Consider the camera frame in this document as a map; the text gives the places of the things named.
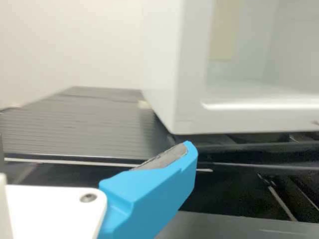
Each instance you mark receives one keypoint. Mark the black platform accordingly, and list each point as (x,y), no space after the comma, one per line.
(249,229)
(74,129)

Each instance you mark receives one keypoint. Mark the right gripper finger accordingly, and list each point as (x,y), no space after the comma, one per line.
(149,196)

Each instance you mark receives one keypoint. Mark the white incubator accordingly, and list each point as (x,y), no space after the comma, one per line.
(189,74)

